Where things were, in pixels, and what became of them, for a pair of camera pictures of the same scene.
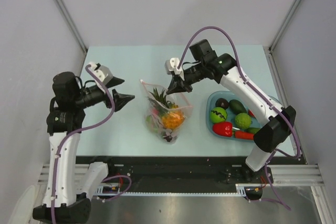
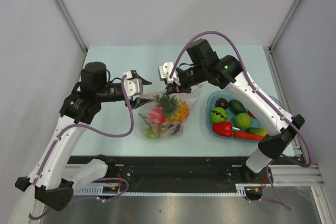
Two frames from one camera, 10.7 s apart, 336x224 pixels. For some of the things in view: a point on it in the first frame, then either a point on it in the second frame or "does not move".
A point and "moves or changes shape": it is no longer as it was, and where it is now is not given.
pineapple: [171, 118] moves or changes shape
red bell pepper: [224, 128] does not move
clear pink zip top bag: [166, 113] moves or changes shape
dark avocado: [222, 103] does not move
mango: [253, 130] does not move
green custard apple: [242, 120] does not move
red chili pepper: [244, 135] does not move
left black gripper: [120, 99] to [137, 102]
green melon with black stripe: [218, 114] does not move
